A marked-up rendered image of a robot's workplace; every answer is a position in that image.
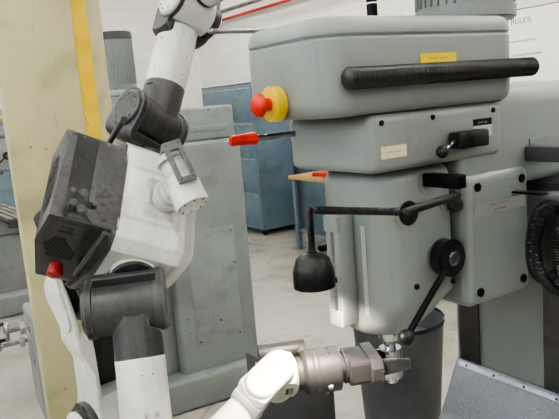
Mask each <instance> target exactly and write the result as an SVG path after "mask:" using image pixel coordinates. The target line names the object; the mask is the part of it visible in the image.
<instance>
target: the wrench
mask: <svg viewBox="0 0 559 419"><path fill-rule="evenodd" d="M265 29H269V28H226V29H210V30H208V31H207V32H208V34H237V33H256V32H258V31H262V30H265Z"/></svg>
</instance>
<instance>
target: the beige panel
mask: <svg viewBox="0 0 559 419"><path fill-rule="evenodd" d="M0 105H1V110H2V121H3V126H4V132H5V138H6V144H7V154H8V160H9V165H10V171H11V177H12V187H13V193H14V199H15V205H16V211H17V221H18V227H19V233H20V238H21V244H22V255H23V260H24V266H25V272H26V277H27V288H28V293H29V299H30V305H31V310H32V321H33V327H34V333H35V339H36V345H37V355H38V361H39V366H40V372H41V378H42V388H43V394H44V400H45V405H46V411H47V419H67V415H68V414H69V413H70V412H72V408H73V407H74V405H75V404H77V398H78V395H77V380H76V373H75V368H74V362H73V356H72V354H71V353H70V351H69V350H68V349H67V347H66V345H65V344H64V342H63V341H62V339H61V331H60V326H59V324H58V322H57V320H56V318H55V316H54V314H53V312H52V309H51V307H50V305H49V303H48V301H47V298H46V295H45V291H44V283H45V280H46V278H47V276H43V275H40V274H35V244H34V239H35V236H36V232H37V227H36V225H35V223H34V221H33V218H34V216H35V214H36V213H37V212H38V211H39V210H40V209H41V208H42V203H43V199H44V195H45V191H46V188H47V181H48V176H49V172H50V169H51V164H52V157H53V155H54V153H55V151H56V149H57V147H58V146H59V144H60V142H61V140H62V137H63V136H64V134H65V132H66V130H67V129H69V130H72V131H76V132H79V133H82V134H84V135H87V136H91V137H94V138H97V139H99V140H103V141H107V139H108V137H109V136H110V134H109V133H108V132H107V131H106V127H105V124H106V119H107V117H108V116H109V114H110V112H111V109H112V107H111V94H110V87H109V80H108V73H107V66H106V53H105V46H104V39H103V31H102V24H101V12H100V4H99V0H0Z"/></svg>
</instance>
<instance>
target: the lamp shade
mask: <svg viewBox="0 0 559 419"><path fill-rule="evenodd" d="M293 283H294V289H295V290H296V291H299V292H304V293H317V292H323V291H327V290H330V289H332V288H334V287H335V273H334V266H333V265H332V262H331V260H330V257H329V256H328V255H327V254H324V253H323V252H321V251H317V250H315V251H314V252H309V251H306V252H303V253H302V254H301V255H300V256H299V257H298V258H296V260H295V263H294V269H293Z"/></svg>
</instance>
